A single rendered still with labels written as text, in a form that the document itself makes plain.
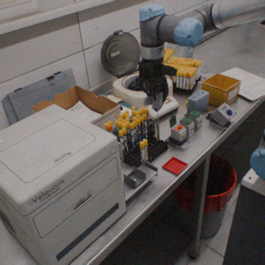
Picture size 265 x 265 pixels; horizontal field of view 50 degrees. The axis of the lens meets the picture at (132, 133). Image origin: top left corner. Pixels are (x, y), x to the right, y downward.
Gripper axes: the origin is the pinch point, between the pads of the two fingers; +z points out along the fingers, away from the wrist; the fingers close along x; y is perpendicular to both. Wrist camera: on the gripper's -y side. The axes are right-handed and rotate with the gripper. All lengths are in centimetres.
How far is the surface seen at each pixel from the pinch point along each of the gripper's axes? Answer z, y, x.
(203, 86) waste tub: 9.5, -39.7, -3.4
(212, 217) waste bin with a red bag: 82, -30, 15
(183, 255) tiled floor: 105, -12, 8
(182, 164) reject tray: 17.3, 4.0, 14.3
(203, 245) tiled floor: 105, -25, 14
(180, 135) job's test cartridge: 11.5, -3.6, 8.0
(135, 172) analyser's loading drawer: 12.6, 21.1, 6.7
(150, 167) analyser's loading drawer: 13.2, 15.8, 8.9
